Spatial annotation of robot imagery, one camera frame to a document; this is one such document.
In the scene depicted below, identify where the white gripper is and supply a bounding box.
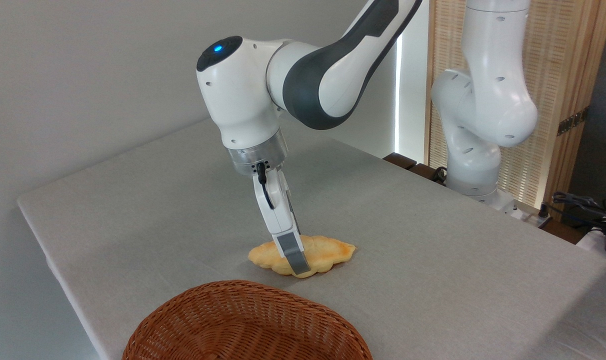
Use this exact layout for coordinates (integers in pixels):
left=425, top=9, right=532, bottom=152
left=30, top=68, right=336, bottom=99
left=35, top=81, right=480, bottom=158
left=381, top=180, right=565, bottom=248
left=253, top=168, right=312, bottom=279

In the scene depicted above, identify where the golden leaf-shaped bread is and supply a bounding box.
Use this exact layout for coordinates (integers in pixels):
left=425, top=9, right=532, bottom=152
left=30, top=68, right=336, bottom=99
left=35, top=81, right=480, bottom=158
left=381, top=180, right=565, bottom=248
left=248, top=235, right=357, bottom=278

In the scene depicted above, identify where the brown wicker basket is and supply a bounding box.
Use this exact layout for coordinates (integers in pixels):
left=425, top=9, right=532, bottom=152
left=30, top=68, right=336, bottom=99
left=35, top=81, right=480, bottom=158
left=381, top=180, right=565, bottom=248
left=122, top=280, right=374, bottom=360

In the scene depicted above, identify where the grey tablecloth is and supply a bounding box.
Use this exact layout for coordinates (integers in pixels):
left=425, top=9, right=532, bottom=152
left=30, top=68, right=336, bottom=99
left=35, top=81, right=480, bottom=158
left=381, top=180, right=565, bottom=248
left=17, top=117, right=606, bottom=360

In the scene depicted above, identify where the dark wooden furniture edge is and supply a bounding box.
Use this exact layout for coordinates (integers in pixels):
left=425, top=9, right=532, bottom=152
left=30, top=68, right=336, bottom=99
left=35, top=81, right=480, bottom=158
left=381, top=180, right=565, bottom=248
left=383, top=152, right=448, bottom=186

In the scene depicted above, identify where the white power strip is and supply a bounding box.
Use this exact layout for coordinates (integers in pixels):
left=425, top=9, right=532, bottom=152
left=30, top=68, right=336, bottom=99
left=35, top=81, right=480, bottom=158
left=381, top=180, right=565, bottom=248
left=503, top=201, right=554, bottom=227

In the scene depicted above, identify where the dark metal screen hinge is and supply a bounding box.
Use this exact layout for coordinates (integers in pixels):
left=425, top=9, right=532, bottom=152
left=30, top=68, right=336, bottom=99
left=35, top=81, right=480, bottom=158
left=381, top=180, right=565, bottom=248
left=557, top=107, right=590, bottom=137

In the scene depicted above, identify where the wooden slatted folding screen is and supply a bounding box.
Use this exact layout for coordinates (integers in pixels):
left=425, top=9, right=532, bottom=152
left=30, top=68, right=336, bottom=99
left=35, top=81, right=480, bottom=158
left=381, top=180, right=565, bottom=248
left=424, top=0, right=606, bottom=221

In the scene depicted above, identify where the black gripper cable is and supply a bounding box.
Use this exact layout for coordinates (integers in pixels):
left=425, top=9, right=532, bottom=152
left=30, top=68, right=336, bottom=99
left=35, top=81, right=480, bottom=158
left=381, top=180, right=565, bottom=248
left=255, top=162, right=277, bottom=210

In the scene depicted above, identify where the black cable bundle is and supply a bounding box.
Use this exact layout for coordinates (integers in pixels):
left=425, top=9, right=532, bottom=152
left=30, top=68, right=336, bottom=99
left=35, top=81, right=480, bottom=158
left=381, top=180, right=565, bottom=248
left=550, top=191, right=606, bottom=236

